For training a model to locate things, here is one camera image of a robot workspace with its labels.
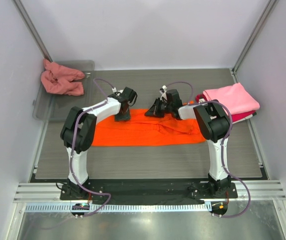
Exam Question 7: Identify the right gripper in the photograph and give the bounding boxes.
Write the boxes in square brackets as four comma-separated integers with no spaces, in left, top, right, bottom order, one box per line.
[145,97,173,119]

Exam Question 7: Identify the orange t shirt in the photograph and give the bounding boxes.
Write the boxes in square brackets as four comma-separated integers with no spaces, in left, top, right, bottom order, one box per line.
[92,109,206,147]

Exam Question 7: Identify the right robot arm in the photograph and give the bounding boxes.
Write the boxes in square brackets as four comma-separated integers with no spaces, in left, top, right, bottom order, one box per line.
[145,89,232,198]

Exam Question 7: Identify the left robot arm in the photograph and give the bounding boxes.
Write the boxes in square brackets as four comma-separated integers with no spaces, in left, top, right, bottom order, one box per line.
[60,87,137,200]

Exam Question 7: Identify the magenta folded t shirt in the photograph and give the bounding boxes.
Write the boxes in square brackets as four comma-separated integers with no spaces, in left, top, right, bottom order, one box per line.
[195,94,257,124]

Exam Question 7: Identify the salmon pink crumpled t shirt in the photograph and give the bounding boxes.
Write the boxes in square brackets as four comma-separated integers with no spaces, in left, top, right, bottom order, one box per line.
[40,59,85,96]

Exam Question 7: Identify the clear grey plastic bin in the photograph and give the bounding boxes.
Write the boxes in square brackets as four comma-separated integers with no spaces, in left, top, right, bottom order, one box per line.
[32,60,95,122]

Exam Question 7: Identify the light pink folded t shirt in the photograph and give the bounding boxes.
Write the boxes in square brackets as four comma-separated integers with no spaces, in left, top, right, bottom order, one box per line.
[203,83,260,115]

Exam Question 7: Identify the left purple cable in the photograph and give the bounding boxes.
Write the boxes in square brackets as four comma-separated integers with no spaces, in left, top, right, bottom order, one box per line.
[69,78,112,217]

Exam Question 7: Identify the purple cable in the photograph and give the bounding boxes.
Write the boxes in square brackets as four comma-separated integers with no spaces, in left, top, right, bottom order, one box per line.
[69,78,112,217]
[160,81,252,219]

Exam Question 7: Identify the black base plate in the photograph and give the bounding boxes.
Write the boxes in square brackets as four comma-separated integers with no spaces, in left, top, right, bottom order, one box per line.
[58,178,238,205]

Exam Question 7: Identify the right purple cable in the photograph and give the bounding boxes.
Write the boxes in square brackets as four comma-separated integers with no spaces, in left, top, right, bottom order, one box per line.
[160,81,252,219]

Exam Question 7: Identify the slotted cable duct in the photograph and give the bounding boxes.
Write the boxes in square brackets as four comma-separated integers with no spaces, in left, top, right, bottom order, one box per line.
[25,202,212,214]

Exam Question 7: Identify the left frame post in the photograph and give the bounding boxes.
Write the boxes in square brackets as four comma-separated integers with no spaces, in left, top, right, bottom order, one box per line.
[12,0,52,62]

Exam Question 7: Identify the frame post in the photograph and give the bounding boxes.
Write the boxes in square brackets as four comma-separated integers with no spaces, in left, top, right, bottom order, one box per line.
[12,0,52,62]
[231,0,279,76]

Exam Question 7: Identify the right frame post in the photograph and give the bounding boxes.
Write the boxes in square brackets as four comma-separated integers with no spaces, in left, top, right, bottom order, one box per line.
[231,0,279,76]

